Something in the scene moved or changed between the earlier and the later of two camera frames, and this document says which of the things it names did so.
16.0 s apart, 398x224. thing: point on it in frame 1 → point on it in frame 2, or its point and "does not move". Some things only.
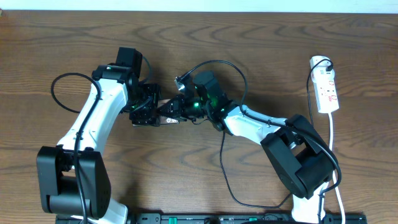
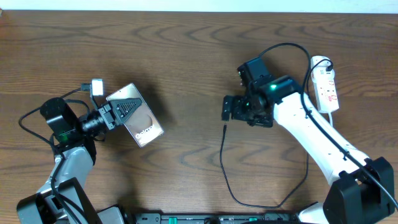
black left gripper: [145, 117] → [105, 116]
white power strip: [325, 85] does not move
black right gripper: [175, 103] → [236, 114]
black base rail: [219, 218] does not move
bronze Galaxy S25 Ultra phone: [163, 120] → [142, 125]
